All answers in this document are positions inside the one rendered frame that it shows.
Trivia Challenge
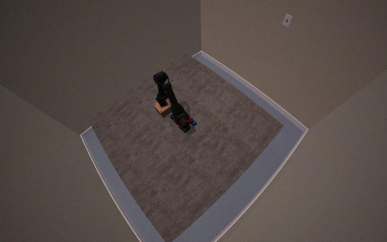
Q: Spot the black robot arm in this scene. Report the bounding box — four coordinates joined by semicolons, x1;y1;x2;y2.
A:
153;71;190;129

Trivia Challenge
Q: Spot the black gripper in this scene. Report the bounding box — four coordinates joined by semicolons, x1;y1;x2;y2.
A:
170;114;191;133

